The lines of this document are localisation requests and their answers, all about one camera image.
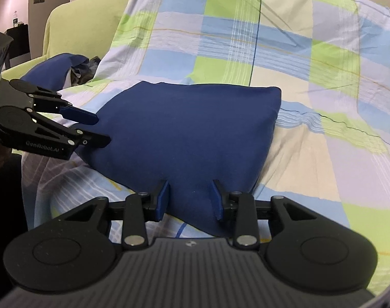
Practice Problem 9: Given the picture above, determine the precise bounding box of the dark crumpled clothing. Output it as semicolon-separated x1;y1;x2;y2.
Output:
68;57;101;87

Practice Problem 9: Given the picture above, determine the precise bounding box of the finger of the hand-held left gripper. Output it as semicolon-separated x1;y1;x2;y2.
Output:
31;114;112;149
26;86;100;126

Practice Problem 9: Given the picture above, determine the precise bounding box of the navy blue cloth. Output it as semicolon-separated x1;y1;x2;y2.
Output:
20;53;90;91

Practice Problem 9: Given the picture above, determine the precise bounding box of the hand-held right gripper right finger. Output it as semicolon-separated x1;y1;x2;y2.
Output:
211;180;315;250

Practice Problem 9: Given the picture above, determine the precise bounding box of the plaid bed sheet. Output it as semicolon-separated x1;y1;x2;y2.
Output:
22;0;390;308

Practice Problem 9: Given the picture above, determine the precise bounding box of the navy blue garment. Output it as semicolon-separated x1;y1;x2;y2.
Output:
75;82;282;237

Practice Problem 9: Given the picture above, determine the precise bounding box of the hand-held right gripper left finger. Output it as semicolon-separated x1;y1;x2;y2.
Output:
58;180;170;250

